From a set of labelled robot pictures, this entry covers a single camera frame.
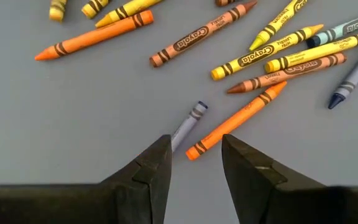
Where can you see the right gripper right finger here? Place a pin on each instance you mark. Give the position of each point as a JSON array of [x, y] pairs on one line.
[[291, 205]]

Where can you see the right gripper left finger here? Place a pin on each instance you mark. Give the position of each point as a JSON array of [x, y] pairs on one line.
[[73, 205]]

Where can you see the orange crayon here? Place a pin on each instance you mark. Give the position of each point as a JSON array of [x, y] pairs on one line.
[[93, 35], [236, 119]]

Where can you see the brown crayon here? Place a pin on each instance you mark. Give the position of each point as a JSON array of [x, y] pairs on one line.
[[286, 73], [225, 2], [202, 34]]

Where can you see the yellow crayon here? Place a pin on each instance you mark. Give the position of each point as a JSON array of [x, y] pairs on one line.
[[57, 9], [127, 11], [278, 23], [266, 51], [320, 51], [93, 7]]

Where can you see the light blue crayon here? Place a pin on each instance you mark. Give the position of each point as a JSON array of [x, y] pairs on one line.
[[342, 29]]

